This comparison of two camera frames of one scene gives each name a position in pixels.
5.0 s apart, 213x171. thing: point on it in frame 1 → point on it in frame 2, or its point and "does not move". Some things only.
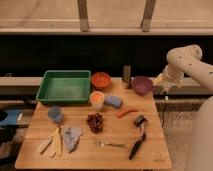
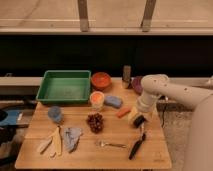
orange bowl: (100, 80) does not move
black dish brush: (139, 121) does not move
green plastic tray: (65, 86) does not move
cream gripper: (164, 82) → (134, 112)
